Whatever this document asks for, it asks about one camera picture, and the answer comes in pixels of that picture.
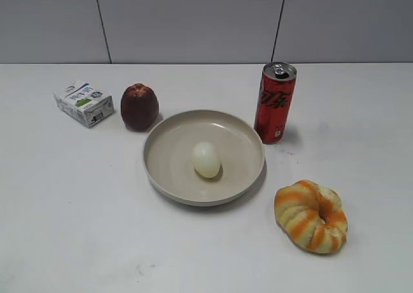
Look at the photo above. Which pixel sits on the white egg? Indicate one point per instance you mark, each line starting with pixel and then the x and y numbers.
pixel 205 160

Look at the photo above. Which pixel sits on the beige round plate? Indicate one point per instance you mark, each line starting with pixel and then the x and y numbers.
pixel 167 157

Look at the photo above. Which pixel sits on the dark red apple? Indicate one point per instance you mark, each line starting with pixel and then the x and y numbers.
pixel 139 107

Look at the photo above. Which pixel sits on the red cola can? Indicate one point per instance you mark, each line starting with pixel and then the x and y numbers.
pixel 276 89

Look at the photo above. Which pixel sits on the small white milk carton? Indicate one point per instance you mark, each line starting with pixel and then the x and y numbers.
pixel 85 103

